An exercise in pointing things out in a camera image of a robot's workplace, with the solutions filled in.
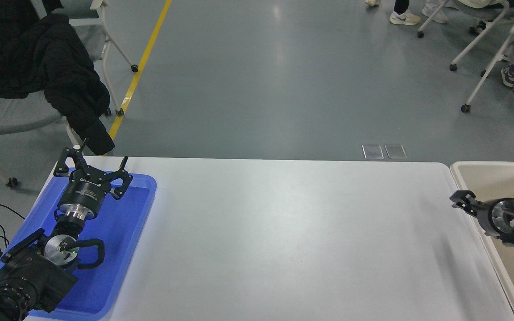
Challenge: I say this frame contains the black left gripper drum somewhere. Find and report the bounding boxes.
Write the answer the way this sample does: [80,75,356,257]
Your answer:
[59,171,108,213]

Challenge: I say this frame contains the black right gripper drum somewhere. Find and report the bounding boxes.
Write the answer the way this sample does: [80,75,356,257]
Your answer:
[477,199,501,237]

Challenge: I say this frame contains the large pale bin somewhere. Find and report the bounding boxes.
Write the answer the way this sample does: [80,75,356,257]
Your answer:
[450,161,514,321]

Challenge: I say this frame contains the blue plastic tray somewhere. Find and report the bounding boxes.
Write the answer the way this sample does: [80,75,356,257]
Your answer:
[0,172,157,321]

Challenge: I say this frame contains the grey seat chair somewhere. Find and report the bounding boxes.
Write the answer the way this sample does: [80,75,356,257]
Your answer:
[0,78,81,148]

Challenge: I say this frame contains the clear floor plate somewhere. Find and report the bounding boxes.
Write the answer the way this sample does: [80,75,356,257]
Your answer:
[362,144,384,160]
[385,144,407,159]

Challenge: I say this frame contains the black jacket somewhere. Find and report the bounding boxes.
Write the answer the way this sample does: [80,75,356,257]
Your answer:
[0,0,116,156]

